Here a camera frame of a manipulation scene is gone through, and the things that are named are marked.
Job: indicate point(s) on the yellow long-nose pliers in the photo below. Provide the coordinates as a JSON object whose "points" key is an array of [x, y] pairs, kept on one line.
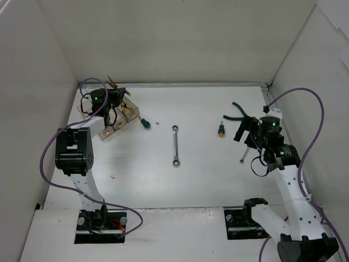
{"points": [[112, 84]]}

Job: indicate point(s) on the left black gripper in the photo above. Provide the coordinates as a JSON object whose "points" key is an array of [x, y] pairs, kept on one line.
{"points": [[117, 95]]}

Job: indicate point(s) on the small silver wrench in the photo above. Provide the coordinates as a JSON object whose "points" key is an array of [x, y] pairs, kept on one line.
{"points": [[242, 160]]}

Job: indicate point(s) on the clear three-compartment organizer tray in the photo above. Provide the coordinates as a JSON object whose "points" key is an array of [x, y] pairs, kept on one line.
{"points": [[119, 119]]}

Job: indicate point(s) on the yellow black pliers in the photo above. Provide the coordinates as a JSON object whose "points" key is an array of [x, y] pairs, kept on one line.
{"points": [[125, 107]]}

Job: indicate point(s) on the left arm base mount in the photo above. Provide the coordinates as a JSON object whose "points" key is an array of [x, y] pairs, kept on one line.
{"points": [[101, 226]]}

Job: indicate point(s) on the aluminium rail at back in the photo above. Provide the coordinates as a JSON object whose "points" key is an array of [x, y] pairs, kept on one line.
{"points": [[193, 84]]}

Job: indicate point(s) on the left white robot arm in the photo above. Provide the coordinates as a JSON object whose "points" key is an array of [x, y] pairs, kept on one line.
{"points": [[74, 150]]}

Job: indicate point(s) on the large silver ratchet wrench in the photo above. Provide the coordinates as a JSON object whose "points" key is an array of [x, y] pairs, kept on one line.
{"points": [[176, 161]]}

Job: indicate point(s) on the green side cutters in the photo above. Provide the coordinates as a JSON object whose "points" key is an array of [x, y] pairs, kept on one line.
{"points": [[239, 113]]}

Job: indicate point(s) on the green orange stubby screwdriver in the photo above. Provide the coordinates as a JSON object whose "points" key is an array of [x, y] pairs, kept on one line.
{"points": [[221, 129]]}

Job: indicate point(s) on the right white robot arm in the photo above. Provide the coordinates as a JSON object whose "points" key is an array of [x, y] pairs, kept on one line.
{"points": [[302, 237]]}

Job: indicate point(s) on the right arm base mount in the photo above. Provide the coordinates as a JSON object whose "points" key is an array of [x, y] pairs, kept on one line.
{"points": [[239, 224]]}

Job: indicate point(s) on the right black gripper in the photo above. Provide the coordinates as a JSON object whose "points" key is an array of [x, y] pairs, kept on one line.
{"points": [[246, 126]]}

